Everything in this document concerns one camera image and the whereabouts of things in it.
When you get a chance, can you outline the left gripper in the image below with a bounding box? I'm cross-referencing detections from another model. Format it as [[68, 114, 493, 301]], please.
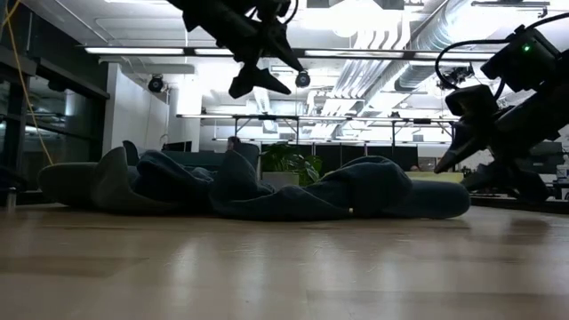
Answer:
[[195, 0, 307, 100]]

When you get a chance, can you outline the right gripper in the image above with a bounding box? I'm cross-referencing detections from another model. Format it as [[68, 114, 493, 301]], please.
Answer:
[[433, 79, 569, 204]]

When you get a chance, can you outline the navy cap white label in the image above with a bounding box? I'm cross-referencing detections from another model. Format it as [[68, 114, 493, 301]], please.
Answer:
[[317, 155, 471, 220]]

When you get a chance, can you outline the blue denim cap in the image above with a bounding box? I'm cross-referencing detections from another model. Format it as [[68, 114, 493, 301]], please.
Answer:
[[132, 149, 219, 210]]

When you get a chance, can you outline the grey cap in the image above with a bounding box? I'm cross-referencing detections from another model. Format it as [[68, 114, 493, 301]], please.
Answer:
[[37, 146, 179, 212]]

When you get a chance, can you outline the long ceiling strip light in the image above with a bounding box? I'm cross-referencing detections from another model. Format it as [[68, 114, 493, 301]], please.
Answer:
[[84, 46, 186, 56], [304, 49, 405, 59], [193, 47, 234, 57], [413, 52, 494, 60]]

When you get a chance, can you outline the green potted plant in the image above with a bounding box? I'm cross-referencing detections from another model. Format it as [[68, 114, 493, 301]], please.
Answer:
[[260, 141, 324, 190]]

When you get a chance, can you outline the dark office chair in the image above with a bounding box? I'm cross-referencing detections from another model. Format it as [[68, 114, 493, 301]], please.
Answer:
[[122, 140, 140, 168]]

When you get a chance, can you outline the black station frame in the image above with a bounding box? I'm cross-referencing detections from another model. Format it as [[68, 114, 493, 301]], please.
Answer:
[[176, 113, 459, 148]]

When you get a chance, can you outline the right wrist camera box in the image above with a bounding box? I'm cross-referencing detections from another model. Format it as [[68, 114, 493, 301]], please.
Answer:
[[445, 84, 500, 120]]

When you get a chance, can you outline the silver ventilation duct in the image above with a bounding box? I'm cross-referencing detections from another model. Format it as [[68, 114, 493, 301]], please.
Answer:
[[393, 0, 494, 92]]

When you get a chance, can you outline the yellow hanging cable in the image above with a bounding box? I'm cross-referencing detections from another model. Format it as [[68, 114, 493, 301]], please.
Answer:
[[0, 0, 54, 166]]

